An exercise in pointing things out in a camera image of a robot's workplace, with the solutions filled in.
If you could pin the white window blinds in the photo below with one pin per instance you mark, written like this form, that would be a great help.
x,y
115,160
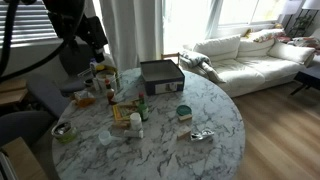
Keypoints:
x,y
30,23

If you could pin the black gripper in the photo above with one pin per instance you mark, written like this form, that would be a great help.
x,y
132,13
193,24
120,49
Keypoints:
x,y
93,33

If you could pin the green round lid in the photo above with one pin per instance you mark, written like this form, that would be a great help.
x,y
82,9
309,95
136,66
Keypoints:
x,y
184,110

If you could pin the wooden side desk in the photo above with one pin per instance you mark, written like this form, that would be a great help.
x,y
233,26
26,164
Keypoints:
x,y
13,91

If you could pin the hot sauce bottle red cap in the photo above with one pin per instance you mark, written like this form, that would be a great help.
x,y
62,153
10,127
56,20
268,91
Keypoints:
x,y
110,95

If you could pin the white jar blue lid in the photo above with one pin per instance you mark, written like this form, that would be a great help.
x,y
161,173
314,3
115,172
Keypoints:
x,y
93,64

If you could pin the small clear measuring cup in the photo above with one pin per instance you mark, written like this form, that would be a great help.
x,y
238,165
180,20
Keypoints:
x,y
105,137

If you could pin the open dark glass jar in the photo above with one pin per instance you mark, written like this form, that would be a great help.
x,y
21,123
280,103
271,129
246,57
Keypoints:
x,y
88,82

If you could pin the crumpled shiny foil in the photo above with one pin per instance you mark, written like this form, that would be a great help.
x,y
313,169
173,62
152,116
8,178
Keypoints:
x,y
201,135

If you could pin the cream patterned pillow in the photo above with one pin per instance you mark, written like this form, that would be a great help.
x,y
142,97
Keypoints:
x,y
266,35

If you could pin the light wooden board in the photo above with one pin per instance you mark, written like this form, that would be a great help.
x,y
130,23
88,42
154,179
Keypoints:
x,y
23,160

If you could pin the white curtain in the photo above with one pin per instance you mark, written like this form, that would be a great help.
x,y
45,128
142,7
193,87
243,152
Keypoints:
x,y
133,30

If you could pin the green bottle red cap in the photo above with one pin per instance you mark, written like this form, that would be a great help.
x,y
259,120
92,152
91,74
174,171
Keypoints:
x,y
143,111

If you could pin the orange snack bag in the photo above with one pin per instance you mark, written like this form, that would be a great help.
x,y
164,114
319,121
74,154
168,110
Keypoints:
x,y
85,99

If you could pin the black coffee table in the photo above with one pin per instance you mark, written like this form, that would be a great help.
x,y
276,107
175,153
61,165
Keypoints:
x,y
308,78

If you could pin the grey folded blanket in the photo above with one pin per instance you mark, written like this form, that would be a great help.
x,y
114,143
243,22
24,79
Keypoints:
x,y
196,58

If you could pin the dark blue cardboard box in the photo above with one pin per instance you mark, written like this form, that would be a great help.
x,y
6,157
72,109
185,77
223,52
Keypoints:
x,y
161,71

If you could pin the white sofa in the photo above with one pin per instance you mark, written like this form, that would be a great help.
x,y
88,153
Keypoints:
x,y
253,71

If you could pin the small wooden block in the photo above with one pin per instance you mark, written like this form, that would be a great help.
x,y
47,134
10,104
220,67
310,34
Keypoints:
x,y
183,132
185,117

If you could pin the large clear plastic cup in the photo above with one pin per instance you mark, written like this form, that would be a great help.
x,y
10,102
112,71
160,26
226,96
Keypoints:
x,y
106,81

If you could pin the dark jar yellow lid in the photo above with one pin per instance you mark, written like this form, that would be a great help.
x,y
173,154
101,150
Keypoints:
x,y
100,67

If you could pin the white tube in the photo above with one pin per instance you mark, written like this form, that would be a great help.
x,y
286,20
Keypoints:
x,y
133,133

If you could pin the floral patterned pillow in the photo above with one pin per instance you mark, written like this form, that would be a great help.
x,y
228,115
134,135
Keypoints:
x,y
305,41

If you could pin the brown wooden chair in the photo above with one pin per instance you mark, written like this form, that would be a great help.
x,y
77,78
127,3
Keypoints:
x,y
170,55

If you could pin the black plant stand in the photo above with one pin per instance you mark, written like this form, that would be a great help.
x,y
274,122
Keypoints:
x,y
301,23

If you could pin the white pill bottle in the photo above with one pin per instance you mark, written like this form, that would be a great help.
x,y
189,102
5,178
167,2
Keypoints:
x,y
135,121

